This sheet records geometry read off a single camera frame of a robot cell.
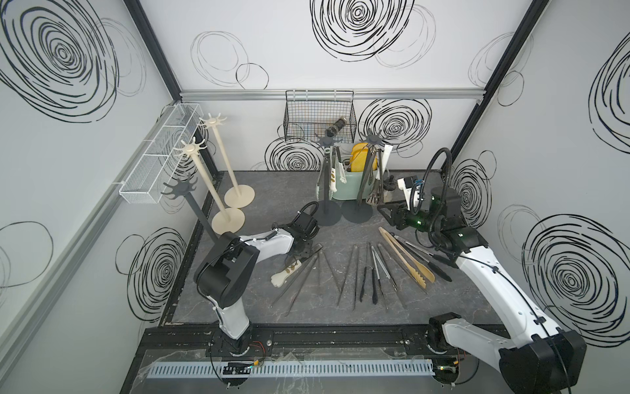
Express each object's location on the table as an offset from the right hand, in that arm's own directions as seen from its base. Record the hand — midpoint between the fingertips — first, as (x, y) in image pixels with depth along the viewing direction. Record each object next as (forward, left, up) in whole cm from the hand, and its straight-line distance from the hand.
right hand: (384, 207), depth 73 cm
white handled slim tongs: (-4, -2, -27) cm, 27 cm away
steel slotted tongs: (+13, +18, +4) cm, 23 cm away
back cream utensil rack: (+24, +57, -26) cm, 67 cm away
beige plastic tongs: (-8, -16, -27) cm, 33 cm away
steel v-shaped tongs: (-3, +20, -27) cm, 34 cm away
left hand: (0, +28, -27) cm, 39 cm away
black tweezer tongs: (-19, +1, -27) cm, 33 cm away
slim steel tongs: (-1, +6, -27) cm, 28 cm away
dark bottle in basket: (+34, +14, +5) cm, 37 cm away
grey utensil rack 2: (+17, +3, -27) cm, 32 cm away
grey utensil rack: (+16, +17, -27) cm, 36 cm away
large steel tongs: (-4, +22, -26) cm, 34 cm away
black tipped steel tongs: (-7, -21, -26) cm, 34 cm away
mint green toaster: (+24, +7, -20) cm, 32 cm away
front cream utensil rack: (+11, +58, -26) cm, 64 cm away
